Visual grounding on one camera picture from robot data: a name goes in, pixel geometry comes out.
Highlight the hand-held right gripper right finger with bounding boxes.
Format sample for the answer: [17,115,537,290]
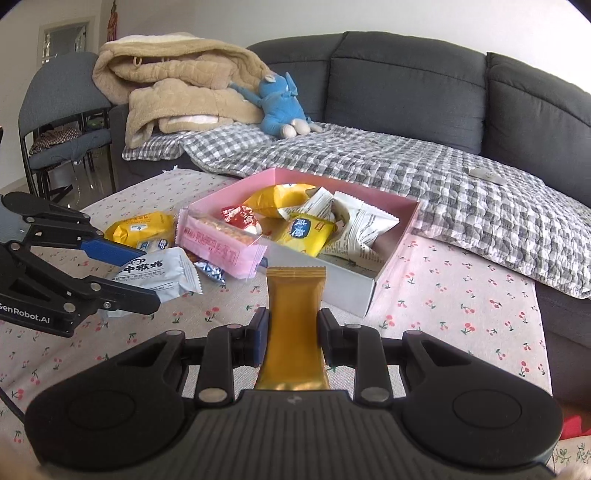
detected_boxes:
[317,307,448,406]

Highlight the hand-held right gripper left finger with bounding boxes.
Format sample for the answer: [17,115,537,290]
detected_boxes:
[137,307,271,404]

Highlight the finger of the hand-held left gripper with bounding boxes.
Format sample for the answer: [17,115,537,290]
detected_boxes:
[0,242,162,317]
[0,191,145,264]

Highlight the yellow snack packet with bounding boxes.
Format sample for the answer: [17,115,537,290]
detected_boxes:
[105,211,176,252]

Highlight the golden brown snack packet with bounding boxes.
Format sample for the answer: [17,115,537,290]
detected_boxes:
[253,267,331,392]

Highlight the pale grey snack packet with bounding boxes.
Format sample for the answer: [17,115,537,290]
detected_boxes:
[99,247,204,319]

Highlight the pink cardboard box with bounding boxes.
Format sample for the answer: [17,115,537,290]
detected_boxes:
[187,167,422,318]

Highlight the pink snack packet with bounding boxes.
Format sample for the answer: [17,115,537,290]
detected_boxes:
[178,208,269,278]

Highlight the small yellow blue-circle packet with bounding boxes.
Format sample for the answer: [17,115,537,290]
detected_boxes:
[272,212,338,258]

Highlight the white newspaper print packet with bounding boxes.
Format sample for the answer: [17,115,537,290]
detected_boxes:
[323,191,400,266]

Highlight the red snack packet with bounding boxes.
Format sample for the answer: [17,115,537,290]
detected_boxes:
[221,205,262,236]

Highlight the large yellow packet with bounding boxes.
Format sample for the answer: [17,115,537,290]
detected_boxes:
[242,183,317,217]

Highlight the cherry print tablecloth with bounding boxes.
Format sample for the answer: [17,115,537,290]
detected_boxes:
[0,168,552,480]

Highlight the beige fleece blanket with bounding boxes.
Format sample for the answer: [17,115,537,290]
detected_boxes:
[92,32,273,148]

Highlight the grey folding chair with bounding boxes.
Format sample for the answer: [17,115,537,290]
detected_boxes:
[18,51,116,199]

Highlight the grey checked quilt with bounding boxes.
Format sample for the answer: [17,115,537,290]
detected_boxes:
[122,122,591,300]

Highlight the grey framed door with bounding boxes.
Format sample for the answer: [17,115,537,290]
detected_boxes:
[39,21,90,63]

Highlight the blue plush toy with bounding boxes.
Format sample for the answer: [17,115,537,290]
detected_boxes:
[229,71,326,138]

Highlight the small white flat object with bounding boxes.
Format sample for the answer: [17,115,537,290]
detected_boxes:
[468,167,506,182]

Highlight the red hanging ornament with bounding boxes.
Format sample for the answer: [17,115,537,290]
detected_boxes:
[105,0,120,41]

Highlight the dark grey sofa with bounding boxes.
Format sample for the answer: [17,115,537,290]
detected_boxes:
[108,31,591,402]

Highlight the floral print cloth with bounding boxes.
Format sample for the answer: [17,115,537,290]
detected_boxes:
[554,436,591,468]

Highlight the black cable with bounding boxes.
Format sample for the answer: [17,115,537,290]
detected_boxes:
[0,388,26,425]

